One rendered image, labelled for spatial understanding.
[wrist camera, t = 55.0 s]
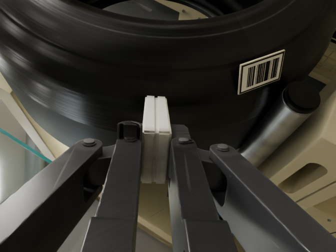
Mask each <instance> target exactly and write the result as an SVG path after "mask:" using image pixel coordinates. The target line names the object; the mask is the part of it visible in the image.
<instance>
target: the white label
mask: <svg viewBox="0 0 336 252"><path fill-rule="evenodd" d="M284 55H285V50H284V49H283V50H280V51H277V52H274V53H271V54H268V55H266V56H263V57H260V58H257V59H254V60H251V61H248V62H245V63H242V64H240V65H239V78H238V91H237V94H238V95H240V94H243V93H246V92H248V91H251V90H254V89H256V88H259V87H262V86H264V85H267V84H270V83H272V82H275V81H278V80H280V77H281V71H282V66H283V60H284Z"/></svg>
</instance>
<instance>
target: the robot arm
mask: <svg viewBox="0 0 336 252"><path fill-rule="evenodd" d="M141 181H142V183H146V184H151V183H152V182H156V184H166V182H168V186H167V197H169V210H170V223H171V237H172V250H173V252H238V250H237V247H236V244H235V241H234V238H233V235H234V236H235V238H236V239H237V240H238V242H239V243H240V245H241V246H242V248H243V249H244V250H245V252H336V238H335V237H334V236H333V235H332V234H331V233H329V232H328V231H327V230H326V229H325V228H324V227H323V226H321V225H320V224H319V223H318V222H317V221H316V220H315V219H314V218H312V217H311V216H310V215H309V214H308V213H307V212H306V211H305V210H303V209H302V208H301V207H300V206H299V205H298V204H297V203H295V202H294V201H293V200H292V199H291V198H290V197H289V196H288V195H286V194H285V193H284V192H283V191H282V190H281V189H280V188H278V187H277V186H276V185H275V184H274V183H273V182H272V181H271V180H269V179H268V178H267V177H266V176H265V175H264V174H263V173H262V172H260V171H259V170H258V169H257V168H256V167H255V166H254V165H252V164H251V163H250V162H249V161H248V160H247V159H246V158H245V157H243V156H242V155H241V154H240V153H239V152H238V151H237V150H236V149H234V148H233V147H231V146H229V145H227V144H223V143H220V144H213V145H211V146H210V149H209V151H208V150H203V149H199V148H197V144H196V142H195V141H194V140H192V139H191V137H190V133H189V130H188V128H187V127H186V126H185V125H182V124H170V117H169V110H168V103H167V98H165V96H157V97H155V96H150V95H147V97H145V103H144V113H143V123H140V122H136V121H122V122H119V123H118V124H117V140H116V144H114V145H111V146H104V147H103V143H102V142H101V141H100V140H98V139H92V138H85V139H82V140H79V141H78V142H76V143H75V144H74V145H72V146H71V147H70V148H69V149H67V150H66V151H65V152H64V153H62V154H61V155H60V156H59V157H57V158H56V159H55V160H54V161H52V162H51V163H50V164H49V165H47V166H46V167H45V168H44V169H42V170H41V171H40V172H39V173H37V174H36V175H35V176H34V177H32V178H31V179H30V180H29V181H27V182H26V183H25V184H24V185H23V186H21V187H20V188H19V189H18V190H16V191H15V192H14V193H13V194H11V195H10V196H9V197H8V198H6V199H5V200H4V201H3V202H1V203H0V252H57V251H58V249H59V248H60V247H61V245H62V244H63V243H64V241H65V240H66V239H67V237H68V236H69V235H70V233H71V232H72V231H73V229H74V228H75V227H76V225H77V224H78V223H79V221H80V220H81V219H82V217H83V216H84V214H85V213H86V212H87V210H88V209H89V208H90V206H91V205H92V204H93V202H94V201H95V200H96V198H97V197H98V196H99V194H100V193H101V192H102V193H101V197H100V200H99V204H98V207H97V211H96V214H95V216H92V217H90V219H89V222H88V225H87V229H86V232H85V235H84V238H83V242H82V245H81V248H80V251H79V252H135V251H136V237H137V224H138V210H139V196H140V183H141ZM103 185H104V186H103ZM218 213H219V214H218ZM219 215H220V216H221V218H222V219H223V220H220V218H219ZM232 233H233V235H232Z"/></svg>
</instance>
